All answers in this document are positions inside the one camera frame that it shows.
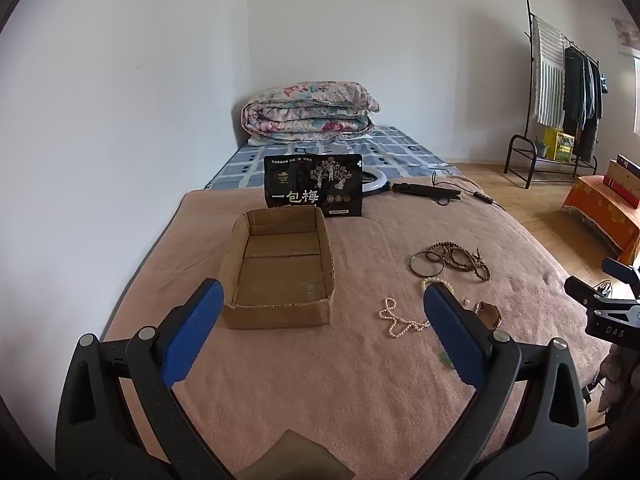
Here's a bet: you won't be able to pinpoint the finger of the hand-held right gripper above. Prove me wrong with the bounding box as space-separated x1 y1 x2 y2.
564 276 608 312
601 257 640 292

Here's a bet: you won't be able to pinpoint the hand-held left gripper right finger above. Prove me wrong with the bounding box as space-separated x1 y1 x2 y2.
422 281 591 480

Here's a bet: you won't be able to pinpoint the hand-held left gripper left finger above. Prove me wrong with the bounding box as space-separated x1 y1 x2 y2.
55 277 236 480

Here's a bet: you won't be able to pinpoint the reddish brown pearl ornament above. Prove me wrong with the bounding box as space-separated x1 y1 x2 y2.
464 299 502 332

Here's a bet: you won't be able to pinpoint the cream bead bracelet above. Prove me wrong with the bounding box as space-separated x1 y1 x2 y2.
420 276 469 306

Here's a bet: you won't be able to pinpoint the white pearl necklace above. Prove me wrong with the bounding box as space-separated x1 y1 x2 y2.
378 297 432 339

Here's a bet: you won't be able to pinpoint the brown wooden bead necklace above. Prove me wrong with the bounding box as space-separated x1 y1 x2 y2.
425 242 491 282

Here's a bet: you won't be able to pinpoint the cardboard box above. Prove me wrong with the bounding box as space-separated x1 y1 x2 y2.
218 205 335 331

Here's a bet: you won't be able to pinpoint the person's right hand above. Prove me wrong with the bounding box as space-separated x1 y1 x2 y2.
596 342 626 413

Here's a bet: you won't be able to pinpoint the orange cloth covered table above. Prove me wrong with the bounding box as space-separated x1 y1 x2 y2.
561 175 640 266

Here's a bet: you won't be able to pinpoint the thin metal bangle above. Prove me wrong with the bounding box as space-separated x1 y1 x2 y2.
410 251 446 277

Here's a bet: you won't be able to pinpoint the red books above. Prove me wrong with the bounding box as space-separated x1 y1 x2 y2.
602 154 640 209

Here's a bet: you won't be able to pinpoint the pink blanket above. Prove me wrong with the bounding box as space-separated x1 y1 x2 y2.
100 175 616 480

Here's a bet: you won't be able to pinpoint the yellow box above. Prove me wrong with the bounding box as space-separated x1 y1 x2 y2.
542 127 576 162

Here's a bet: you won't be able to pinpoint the black folded tripod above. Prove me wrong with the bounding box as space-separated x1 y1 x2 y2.
391 182 463 206

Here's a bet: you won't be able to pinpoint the olive cloth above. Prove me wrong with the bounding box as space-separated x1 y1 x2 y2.
262 429 357 480

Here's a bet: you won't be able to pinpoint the window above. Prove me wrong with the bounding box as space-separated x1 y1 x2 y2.
612 17 640 137

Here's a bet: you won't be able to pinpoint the dark hanging clothes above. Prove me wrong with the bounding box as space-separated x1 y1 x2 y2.
562 45 609 158

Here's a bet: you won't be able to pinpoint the black snack bag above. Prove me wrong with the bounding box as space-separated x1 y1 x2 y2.
264 152 364 218

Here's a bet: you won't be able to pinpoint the blue plaid bedsheet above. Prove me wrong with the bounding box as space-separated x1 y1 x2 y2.
204 124 463 191

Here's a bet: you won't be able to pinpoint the black metal clothes rack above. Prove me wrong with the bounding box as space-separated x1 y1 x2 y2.
504 0 608 190

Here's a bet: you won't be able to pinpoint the striped hanging towel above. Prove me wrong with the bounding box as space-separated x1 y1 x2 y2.
530 15 569 128

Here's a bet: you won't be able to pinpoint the folded floral quilt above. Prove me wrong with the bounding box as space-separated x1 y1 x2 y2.
241 81 381 147

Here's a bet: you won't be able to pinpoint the black tripod cable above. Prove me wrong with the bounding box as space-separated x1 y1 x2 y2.
432 170 506 208

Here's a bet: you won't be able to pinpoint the white ring light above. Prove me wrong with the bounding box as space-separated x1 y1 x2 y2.
361 167 391 195

